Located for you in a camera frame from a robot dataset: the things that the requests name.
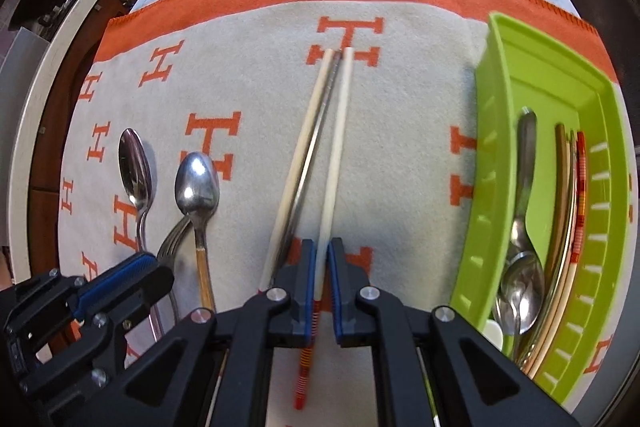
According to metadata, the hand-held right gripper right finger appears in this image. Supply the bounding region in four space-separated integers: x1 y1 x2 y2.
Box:
327 238 581 427

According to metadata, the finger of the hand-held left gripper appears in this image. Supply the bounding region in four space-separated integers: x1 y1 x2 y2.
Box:
74 253 160 322
97 264 177 335

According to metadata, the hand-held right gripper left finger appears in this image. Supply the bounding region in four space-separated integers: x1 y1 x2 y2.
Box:
50 239 317 427

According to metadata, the slim steel spoon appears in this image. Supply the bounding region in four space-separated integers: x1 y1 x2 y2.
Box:
118 128 168 343

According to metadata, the cream chopstick red striped end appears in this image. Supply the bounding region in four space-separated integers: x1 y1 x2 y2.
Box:
257 49 337 295
535 132 587 373
292 48 356 410

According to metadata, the small steel spoon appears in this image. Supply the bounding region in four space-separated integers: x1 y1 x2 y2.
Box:
492 287 533 338

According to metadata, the brown wooden chopstick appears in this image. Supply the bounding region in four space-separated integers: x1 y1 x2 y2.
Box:
527 131 577 370
522 257 568 373

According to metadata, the green plastic utensil tray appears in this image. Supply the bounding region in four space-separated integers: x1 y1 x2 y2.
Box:
450 11 636 413

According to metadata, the steel fork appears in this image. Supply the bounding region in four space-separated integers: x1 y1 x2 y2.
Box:
156 214 196 325

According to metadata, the pale patterned chopstick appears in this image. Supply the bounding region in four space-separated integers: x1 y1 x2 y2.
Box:
270 51 343 288

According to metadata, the small white round object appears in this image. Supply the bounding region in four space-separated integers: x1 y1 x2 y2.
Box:
482 319 503 350

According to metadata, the orange and cream printed blanket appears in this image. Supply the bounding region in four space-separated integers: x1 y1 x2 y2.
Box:
57 0 640 427

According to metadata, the steel spoon brown handle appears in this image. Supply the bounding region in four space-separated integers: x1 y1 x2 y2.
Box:
174 151 221 315

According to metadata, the steel spoon dark handle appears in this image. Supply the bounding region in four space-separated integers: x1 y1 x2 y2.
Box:
501 107 546 308

